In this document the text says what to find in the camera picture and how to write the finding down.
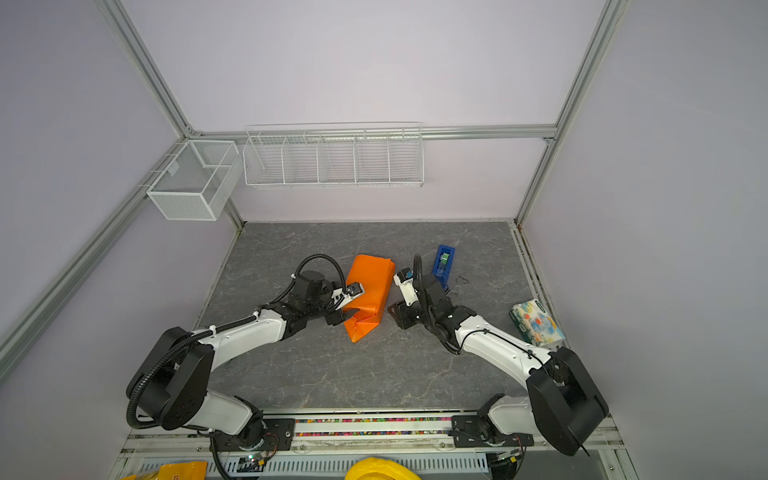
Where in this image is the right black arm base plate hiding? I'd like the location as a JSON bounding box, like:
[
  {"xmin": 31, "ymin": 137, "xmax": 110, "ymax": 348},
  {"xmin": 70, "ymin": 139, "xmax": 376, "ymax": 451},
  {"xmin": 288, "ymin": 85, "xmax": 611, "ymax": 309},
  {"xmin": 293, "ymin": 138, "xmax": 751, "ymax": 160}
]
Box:
[{"xmin": 448, "ymin": 414, "xmax": 534, "ymax": 448}]

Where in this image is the yellow hard hat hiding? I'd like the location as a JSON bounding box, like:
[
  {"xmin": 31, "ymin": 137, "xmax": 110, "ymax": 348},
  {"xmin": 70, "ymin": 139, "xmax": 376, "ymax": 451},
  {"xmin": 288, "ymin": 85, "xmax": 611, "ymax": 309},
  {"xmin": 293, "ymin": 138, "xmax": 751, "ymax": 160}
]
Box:
[{"xmin": 344, "ymin": 457, "xmax": 421, "ymax": 480}]

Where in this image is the white mesh square basket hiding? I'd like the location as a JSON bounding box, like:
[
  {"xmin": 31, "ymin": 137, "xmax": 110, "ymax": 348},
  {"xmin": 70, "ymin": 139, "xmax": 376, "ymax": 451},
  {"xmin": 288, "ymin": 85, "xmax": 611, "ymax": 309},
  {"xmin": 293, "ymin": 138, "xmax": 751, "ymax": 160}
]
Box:
[{"xmin": 148, "ymin": 140, "xmax": 244, "ymax": 221}]

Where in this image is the long white wire basket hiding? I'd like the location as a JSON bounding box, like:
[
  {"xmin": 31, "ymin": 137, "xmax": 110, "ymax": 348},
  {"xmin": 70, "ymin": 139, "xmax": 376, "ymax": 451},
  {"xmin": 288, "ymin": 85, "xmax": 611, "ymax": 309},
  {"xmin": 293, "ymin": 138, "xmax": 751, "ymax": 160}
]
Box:
[{"xmin": 242, "ymin": 122, "xmax": 425, "ymax": 188}]

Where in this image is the colourful tissue box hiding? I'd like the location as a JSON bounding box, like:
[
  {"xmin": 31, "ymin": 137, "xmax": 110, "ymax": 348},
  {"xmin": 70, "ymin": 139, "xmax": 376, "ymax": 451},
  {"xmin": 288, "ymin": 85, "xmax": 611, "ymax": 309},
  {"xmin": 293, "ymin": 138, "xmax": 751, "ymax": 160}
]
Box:
[{"xmin": 509, "ymin": 299, "xmax": 566, "ymax": 349}]

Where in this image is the yellow plastic bag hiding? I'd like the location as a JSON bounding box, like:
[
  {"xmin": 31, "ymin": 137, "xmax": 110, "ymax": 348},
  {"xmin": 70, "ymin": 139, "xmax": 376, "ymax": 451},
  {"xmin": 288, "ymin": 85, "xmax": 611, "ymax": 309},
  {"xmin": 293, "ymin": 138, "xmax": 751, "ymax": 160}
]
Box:
[{"xmin": 121, "ymin": 461, "xmax": 208, "ymax": 480}]

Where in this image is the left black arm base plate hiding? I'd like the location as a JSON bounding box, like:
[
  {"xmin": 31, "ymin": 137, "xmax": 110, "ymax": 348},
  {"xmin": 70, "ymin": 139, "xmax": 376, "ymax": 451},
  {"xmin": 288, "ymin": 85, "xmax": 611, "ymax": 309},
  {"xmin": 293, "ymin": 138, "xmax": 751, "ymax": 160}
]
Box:
[{"xmin": 212, "ymin": 417, "xmax": 296, "ymax": 452}]

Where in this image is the blue tape dispenser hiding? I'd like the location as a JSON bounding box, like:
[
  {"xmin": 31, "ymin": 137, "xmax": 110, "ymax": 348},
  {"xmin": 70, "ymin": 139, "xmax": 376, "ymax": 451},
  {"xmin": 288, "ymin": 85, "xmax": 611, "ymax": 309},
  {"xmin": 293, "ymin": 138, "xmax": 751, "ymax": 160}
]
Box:
[{"xmin": 432, "ymin": 245, "xmax": 455, "ymax": 291}]

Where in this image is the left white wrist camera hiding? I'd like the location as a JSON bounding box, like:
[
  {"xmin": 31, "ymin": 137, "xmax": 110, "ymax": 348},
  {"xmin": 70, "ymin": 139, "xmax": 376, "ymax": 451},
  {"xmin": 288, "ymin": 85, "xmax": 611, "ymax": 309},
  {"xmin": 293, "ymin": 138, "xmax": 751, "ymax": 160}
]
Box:
[{"xmin": 330, "ymin": 282, "xmax": 365, "ymax": 310}]

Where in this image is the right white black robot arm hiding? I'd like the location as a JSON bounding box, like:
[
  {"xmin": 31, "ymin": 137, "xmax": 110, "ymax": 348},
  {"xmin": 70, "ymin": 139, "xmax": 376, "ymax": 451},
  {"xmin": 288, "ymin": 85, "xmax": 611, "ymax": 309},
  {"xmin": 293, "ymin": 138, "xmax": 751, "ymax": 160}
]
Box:
[{"xmin": 388, "ymin": 255, "xmax": 609, "ymax": 456}]

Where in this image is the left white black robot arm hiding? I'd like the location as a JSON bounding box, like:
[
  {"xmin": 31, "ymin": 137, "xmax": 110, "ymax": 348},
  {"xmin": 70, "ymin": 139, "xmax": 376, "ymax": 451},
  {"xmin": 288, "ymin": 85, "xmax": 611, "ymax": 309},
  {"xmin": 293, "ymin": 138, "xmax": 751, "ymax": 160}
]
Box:
[{"xmin": 126, "ymin": 256, "xmax": 365, "ymax": 450}]

